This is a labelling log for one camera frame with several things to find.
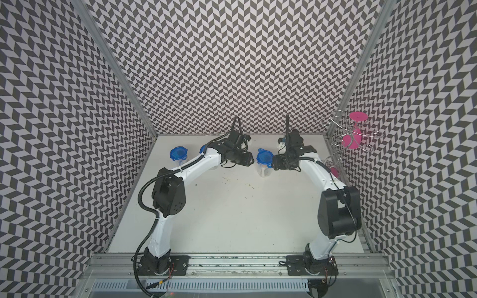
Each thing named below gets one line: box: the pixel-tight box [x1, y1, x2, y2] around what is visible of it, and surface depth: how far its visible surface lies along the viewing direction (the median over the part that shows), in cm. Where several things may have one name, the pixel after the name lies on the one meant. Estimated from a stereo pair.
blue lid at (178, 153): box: [169, 145, 189, 162], surface depth 96 cm
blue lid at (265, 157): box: [256, 147, 274, 169], surface depth 94 cm
